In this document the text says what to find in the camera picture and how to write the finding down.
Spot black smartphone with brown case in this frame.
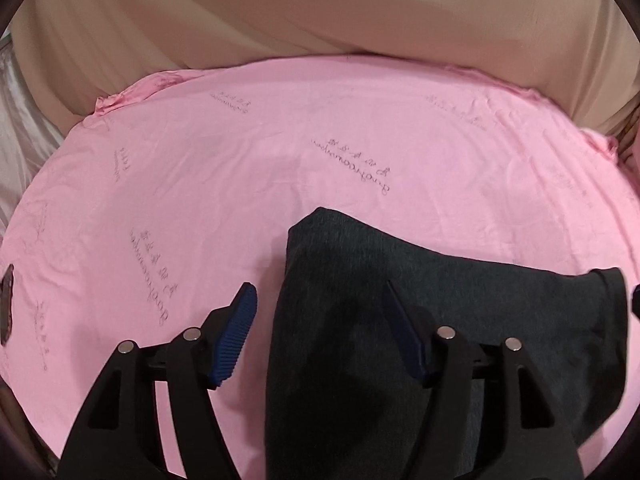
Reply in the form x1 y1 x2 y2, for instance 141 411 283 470
0 264 14 346

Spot dark grey pants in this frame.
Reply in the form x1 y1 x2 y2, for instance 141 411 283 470
265 208 628 479

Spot pink bed sheet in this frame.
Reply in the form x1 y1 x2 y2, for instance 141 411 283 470
1 56 639 479

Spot white satin curtain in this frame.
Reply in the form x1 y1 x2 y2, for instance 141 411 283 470
0 36 63 235

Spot beige curtain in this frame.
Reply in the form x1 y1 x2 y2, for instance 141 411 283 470
10 0 639 134

